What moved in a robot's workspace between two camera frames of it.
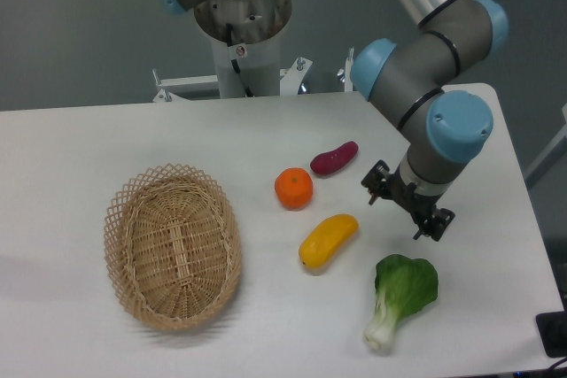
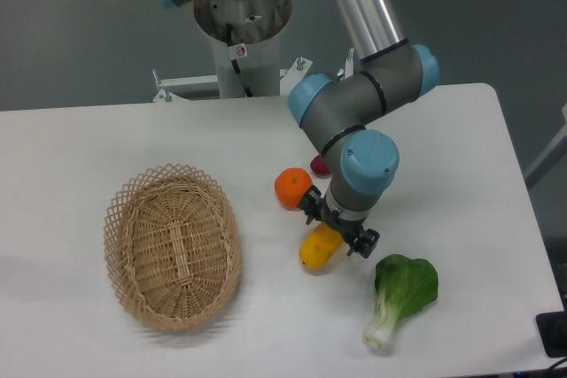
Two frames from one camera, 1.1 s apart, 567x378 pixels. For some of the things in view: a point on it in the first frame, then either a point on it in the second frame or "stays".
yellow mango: [326, 239] stays
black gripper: [421, 204] -> [314, 207]
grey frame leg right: [558, 148] stays
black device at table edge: [553, 331] stays
